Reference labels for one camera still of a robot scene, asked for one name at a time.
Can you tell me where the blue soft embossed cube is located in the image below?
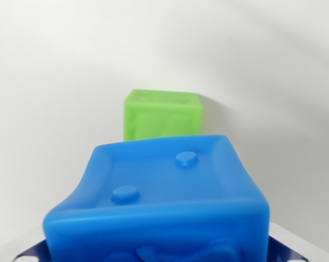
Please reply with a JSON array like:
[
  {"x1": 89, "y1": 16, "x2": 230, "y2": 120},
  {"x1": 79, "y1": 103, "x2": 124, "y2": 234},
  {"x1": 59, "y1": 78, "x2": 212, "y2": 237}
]
[{"x1": 43, "y1": 134, "x2": 272, "y2": 262}]

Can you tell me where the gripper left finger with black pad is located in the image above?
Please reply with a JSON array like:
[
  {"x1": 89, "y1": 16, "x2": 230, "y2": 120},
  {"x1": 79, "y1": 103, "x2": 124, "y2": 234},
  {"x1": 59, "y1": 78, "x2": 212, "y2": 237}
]
[{"x1": 14, "y1": 231, "x2": 49, "y2": 262}]

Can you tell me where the green soft embossed cube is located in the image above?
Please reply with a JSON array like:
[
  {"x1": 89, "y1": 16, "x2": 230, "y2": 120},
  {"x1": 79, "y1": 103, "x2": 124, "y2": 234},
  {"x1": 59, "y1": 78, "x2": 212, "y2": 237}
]
[{"x1": 122, "y1": 89, "x2": 204, "y2": 142}]

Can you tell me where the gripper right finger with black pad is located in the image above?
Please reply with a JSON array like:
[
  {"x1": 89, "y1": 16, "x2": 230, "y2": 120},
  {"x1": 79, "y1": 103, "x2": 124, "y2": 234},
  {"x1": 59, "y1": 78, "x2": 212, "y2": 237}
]
[{"x1": 267, "y1": 222, "x2": 317, "y2": 262}]

